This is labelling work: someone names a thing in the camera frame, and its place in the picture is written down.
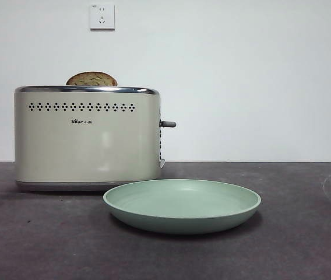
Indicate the cream two-slot toaster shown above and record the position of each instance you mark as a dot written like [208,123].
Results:
[84,146]

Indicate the pale green round plate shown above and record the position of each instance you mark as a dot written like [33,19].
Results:
[181,217]

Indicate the white wall socket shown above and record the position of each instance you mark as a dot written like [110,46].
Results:
[102,17]

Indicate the toasted bread slice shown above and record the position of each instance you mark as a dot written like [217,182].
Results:
[91,80]

